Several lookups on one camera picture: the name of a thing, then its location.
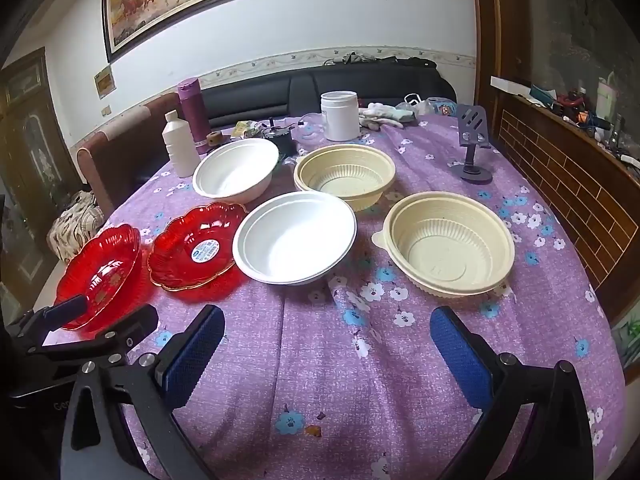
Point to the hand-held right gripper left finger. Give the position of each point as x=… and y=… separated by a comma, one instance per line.
x=192, y=360

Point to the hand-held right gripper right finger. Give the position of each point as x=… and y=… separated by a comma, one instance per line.
x=460, y=355

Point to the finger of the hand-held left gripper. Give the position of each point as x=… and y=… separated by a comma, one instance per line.
x=125, y=325
x=65, y=311

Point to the plain red scalloped plate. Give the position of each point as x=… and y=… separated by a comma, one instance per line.
x=100, y=270

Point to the red gold-rimmed labelled plate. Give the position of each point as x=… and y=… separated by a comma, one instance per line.
x=180, y=255

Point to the cream ribbed plastic bowl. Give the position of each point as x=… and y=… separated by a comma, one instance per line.
x=345, y=175
x=450, y=245

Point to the white foam bowl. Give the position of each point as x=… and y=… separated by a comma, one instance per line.
x=295, y=240
x=235, y=170

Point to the patterned cloth bag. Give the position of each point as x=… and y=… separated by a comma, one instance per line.
x=75, y=225

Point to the purple floral tablecloth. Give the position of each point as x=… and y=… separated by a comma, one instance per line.
x=325, y=340

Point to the brown upholstered chair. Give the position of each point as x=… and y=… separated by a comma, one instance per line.
x=115, y=165

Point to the green white bag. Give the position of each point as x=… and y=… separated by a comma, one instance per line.
x=630, y=335

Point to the dark wooden door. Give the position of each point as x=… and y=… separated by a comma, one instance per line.
x=30, y=135

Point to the white plastic bottle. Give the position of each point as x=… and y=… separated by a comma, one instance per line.
x=180, y=150

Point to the brick-patterned wooden counter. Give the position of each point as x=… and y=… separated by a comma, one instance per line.
x=550, y=175

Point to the small wooden spool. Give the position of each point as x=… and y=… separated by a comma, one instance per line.
x=215, y=138

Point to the purple thermos flask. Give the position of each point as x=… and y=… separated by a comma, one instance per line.
x=195, y=110

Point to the yellow snack packet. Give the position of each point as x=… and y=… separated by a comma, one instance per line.
x=245, y=130

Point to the grey phone stand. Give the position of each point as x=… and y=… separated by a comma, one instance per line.
x=472, y=125

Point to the black cylinder device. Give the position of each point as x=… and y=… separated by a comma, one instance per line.
x=285, y=143

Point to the clear plastic bag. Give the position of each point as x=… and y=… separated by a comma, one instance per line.
x=430, y=106

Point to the white work gloves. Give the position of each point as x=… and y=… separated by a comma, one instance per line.
x=382, y=114

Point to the clear plastic cup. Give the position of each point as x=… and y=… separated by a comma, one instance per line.
x=307, y=130

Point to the white plastic jar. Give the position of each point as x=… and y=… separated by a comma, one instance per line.
x=340, y=117

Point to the white flat box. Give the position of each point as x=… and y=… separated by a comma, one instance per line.
x=510, y=85

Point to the black leather sofa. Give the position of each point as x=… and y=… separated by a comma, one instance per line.
x=280, y=92

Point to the clothes on sofa back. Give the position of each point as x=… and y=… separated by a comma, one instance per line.
x=360, y=57

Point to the small wall plaque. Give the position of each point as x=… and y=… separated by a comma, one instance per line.
x=105, y=81

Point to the wooden door frame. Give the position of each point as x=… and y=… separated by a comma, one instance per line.
x=487, y=35

